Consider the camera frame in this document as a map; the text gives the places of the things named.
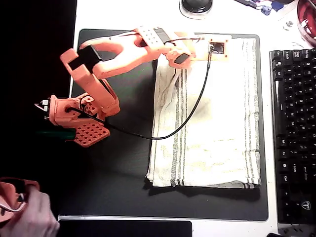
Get white striped towel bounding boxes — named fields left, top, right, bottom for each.
left=145, top=37, right=262, bottom=190

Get orange leader arm handle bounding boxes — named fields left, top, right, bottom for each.
left=0, top=176, right=40, bottom=223

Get orange perforated arm base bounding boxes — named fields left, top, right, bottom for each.
left=48, top=92, right=111, bottom=148

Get person's hand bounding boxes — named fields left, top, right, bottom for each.
left=0, top=189, right=61, bottom=237

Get round black stand base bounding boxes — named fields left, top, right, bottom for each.
left=179, top=0, right=213, bottom=19

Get blue plastic parts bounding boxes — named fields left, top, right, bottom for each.
left=234, top=0, right=284, bottom=16

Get red bowl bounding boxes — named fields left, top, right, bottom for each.
left=296, top=0, right=316, bottom=46

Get black keyboard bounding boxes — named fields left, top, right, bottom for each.
left=269, top=48, right=316, bottom=225

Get black desk mat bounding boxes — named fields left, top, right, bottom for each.
left=57, top=29, right=269, bottom=222

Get green table clamp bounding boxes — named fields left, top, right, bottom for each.
left=36, top=130, right=76, bottom=141

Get controller board with connectors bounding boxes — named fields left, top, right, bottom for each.
left=34, top=98, right=51, bottom=120

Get black tablet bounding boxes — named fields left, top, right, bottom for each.
left=57, top=219, right=193, bottom=237

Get thin red servo wire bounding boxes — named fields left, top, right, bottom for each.
left=162, top=37, right=207, bottom=46

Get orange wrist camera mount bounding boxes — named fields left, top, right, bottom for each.
left=194, top=34, right=233, bottom=62

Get black camera cable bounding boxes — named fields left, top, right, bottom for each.
left=68, top=45, right=215, bottom=140

